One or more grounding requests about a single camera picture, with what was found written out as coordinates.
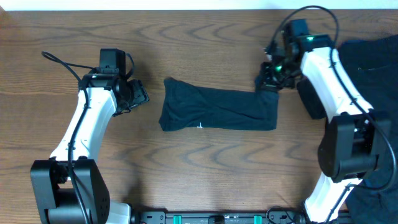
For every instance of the dark teal t-shirt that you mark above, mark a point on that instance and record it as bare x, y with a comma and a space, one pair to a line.
189, 106

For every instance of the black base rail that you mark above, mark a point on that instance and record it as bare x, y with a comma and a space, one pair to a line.
273, 216

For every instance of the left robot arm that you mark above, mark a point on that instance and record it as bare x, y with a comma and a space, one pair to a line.
68, 186

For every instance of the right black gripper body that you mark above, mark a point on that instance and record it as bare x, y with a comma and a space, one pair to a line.
268, 78

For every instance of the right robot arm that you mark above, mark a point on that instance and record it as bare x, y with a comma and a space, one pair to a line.
355, 138

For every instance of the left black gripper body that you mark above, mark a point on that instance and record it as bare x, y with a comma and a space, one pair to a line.
138, 93

